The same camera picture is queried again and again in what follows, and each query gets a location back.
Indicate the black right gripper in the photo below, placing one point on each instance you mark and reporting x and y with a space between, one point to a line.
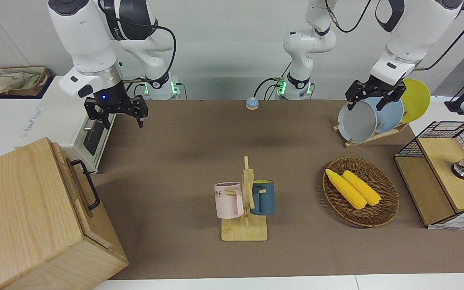
111 96

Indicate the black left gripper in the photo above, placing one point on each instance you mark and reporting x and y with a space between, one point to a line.
381 86

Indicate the light wooden drawer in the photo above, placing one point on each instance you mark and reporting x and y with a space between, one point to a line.
75 189

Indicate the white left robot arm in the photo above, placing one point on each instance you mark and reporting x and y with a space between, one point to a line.
409 36

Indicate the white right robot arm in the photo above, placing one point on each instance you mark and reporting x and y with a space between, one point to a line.
83 36

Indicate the light blue plate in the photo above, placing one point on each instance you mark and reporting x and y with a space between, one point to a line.
389 114

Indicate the grey plate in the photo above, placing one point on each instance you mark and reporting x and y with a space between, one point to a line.
357 121

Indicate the yellow plate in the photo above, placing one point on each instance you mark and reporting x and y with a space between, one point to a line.
417 100

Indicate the wooden plate rack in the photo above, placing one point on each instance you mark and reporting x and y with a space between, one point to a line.
361 141

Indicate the white toaster oven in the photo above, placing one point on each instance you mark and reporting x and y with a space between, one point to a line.
54 121

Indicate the brown table mat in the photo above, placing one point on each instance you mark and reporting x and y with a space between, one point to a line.
175 161

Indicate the brown storage basket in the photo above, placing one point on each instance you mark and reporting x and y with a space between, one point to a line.
42 80

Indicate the yellow corn cob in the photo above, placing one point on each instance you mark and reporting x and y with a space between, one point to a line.
346 189
363 187

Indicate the beige cloth bag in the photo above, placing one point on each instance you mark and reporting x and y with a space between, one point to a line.
2 82

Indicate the brown wicker basket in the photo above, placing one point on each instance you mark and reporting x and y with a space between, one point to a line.
377 213

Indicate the pink mug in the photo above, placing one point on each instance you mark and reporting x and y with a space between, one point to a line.
226 201

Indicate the light wooden cabinet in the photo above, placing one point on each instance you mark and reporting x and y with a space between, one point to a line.
14 209

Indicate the dark blue mug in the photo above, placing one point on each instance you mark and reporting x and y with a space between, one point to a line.
266 199

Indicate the wooden mug rack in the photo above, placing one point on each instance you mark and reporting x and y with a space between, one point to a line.
244 231

